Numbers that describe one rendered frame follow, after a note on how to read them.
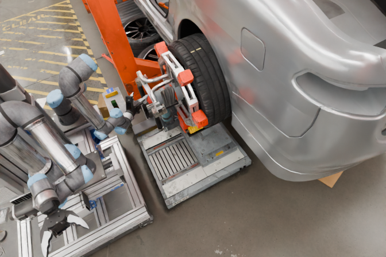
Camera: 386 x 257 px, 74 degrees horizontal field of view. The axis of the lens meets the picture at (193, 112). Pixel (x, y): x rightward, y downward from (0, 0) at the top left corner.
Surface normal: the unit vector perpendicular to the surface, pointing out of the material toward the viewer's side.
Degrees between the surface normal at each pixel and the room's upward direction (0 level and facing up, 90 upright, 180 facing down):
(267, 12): 59
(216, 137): 0
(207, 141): 0
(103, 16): 90
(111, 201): 0
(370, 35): 19
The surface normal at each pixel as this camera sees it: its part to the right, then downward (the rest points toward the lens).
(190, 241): -0.11, -0.64
